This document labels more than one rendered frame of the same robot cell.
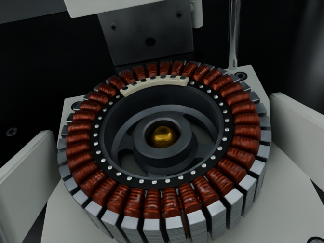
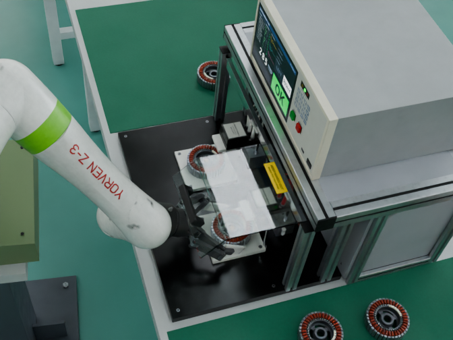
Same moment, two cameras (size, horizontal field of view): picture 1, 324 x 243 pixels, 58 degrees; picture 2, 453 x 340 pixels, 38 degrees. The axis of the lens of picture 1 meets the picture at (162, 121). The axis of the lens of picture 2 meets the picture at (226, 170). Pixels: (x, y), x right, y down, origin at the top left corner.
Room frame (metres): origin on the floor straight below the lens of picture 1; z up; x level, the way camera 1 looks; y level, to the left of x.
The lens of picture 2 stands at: (-0.39, -0.88, 2.31)
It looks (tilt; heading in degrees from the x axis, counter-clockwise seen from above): 51 degrees down; 63
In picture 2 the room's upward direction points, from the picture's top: 8 degrees clockwise
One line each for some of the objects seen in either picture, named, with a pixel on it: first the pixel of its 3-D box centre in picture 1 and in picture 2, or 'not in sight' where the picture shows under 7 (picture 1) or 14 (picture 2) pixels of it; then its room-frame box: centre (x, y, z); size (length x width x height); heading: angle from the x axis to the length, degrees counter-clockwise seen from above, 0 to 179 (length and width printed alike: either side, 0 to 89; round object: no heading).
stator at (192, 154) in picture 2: not in sight; (205, 161); (0.12, 0.24, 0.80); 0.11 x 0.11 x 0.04
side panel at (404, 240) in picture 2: not in sight; (407, 237); (0.49, -0.22, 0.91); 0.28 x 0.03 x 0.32; 177
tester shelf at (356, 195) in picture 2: not in sight; (343, 103); (0.43, 0.11, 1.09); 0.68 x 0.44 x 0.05; 87
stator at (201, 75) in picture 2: not in sight; (214, 75); (0.28, 0.61, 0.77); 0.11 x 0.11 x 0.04
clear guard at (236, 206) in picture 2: not in sight; (251, 195); (0.11, -0.06, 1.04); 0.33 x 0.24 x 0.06; 177
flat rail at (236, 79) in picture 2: not in sight; (261, 135); (0.21, 0.12, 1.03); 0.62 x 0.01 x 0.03; 87
